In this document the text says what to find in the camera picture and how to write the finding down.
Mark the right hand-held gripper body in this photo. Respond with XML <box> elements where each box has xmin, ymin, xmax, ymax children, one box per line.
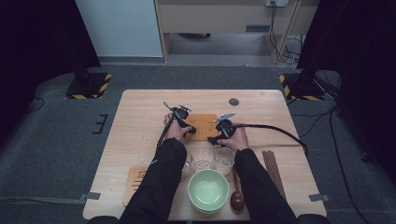
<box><xmin>214</xmin><ymin>112</ymin><xmax>237</xmax><ymax>141</ymax></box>

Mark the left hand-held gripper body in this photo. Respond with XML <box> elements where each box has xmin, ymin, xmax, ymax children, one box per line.
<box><xmin>170</xmin><ymin>105</ymin><xmax>192</xmax><ymax>132</ymax></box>

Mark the wooden coaster with cut-outs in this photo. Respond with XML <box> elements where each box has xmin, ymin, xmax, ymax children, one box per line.
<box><xmin>121</xmin><ymin>165</ymin><xmax>149</xmax><ymax>207</ymax></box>
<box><xmin>183</xmin><ymin>113</ymin><xmax>220</xmax><ymax>143</ymax></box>

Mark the clear glass cup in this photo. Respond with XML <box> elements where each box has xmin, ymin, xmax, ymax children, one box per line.
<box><xmin>214</xmin><ymin>147</ymin><xmax>236</xmax><ymax>176</ymax></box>
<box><xmin>181</xmin><ymin>150</ymin><xmax>194</xmax><ymax>178</ymax></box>
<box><xmin>193</xmin><ymin>148</ymin><xmax>217</xmax><ymax>173</ymax></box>

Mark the row of brown chopsticks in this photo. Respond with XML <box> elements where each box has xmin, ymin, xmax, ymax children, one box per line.
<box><xmin>262</xmin><ymin>150</ymin><xmax>288</xmax><ymax>201</ymax></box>

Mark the person's left hand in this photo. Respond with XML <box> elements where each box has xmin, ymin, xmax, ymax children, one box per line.
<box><xmin>163</xmin><ymin>112</ymin><xmax>194</xmax><ymax>142</ymax></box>

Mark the person's right hand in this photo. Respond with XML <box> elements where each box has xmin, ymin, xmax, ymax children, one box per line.
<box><xmin>217</xmin><ymin>124</ymin><xmax>250</xmax><ymax>153</ymax></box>

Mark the dark red wooden spoon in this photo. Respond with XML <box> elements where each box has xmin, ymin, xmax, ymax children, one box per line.
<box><xmin>230</xmin><ymin>167</ymin><xmax>245</xmax><ymax>214</ymax></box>

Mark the black stand base striped edge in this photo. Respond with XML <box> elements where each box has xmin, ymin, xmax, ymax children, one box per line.
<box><xmin>64</xmin><ymin>70</ymin><xmax>112</xmax><ymax>100</ymax></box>
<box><xmin>278</xmin><ymin>73</ymin><xmax>325</xmax><ymax>101</ymax></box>

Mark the white panel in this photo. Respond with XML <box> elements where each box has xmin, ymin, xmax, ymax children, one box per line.
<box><xmin>74</xmin><ymin>0</ymin><xmax>164</xmax><ymax>59</ymax></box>

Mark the grey tape strip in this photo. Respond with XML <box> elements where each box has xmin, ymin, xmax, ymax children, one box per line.
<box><xmin>78</xmin><ymin>191</ymin><xmax>102</xmax><ymax>202</ymax></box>
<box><xmin>308</xmin><ymin>193</ymin><xmax>331</xmax><ymax>203</ymax></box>

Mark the black curtain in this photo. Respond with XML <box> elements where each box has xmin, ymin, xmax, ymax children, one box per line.
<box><xmin>297</xmin><ymin>0</ymin><xmax>396</xmax><ymax>181</ymax></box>
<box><xmin>0</xmin><ymin>0</ymin><xmax>102</xmax><ymax>147</ymax></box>

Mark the left hand-held gripper cable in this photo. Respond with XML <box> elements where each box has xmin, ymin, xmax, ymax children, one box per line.
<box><xmin>155</xmin><ymin>101</ymin><xmax>176</xmax><ymax>150</ymax></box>

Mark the hand-held gripper cable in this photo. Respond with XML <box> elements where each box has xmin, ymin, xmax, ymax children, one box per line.
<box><xmin>233</xmin><ymin>123</ymin><xmax>309</xmax><ymax>157</ymax></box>
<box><xmin>155</xmin><ymin>101</ymin><xmax>176</xmax><ymax>150</ymax></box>

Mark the right hand-held gripper cable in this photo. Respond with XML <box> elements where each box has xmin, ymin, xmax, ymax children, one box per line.
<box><xmin>233</xmin><ymin>123</ymin><xmax>309</xmax><ymax>157</ymax></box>

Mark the long black floor cable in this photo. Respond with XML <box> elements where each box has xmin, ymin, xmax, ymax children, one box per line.
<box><xmin>329</xmin><ymin>106</ymin><xmax>371</xmax><ymax>224</ymax></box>

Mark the bundle of black cables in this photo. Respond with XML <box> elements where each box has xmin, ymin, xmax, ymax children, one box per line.
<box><xmin>269</xmin><ymin>3</ymin><xmax>304</xmax><ymax>72</ymax></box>

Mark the thin black floor cable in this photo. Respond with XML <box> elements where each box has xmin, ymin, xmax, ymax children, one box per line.
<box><xmin>26</xmin><ymin>96</ymin><xmax>45</xmax><ymax>114</ymax></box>

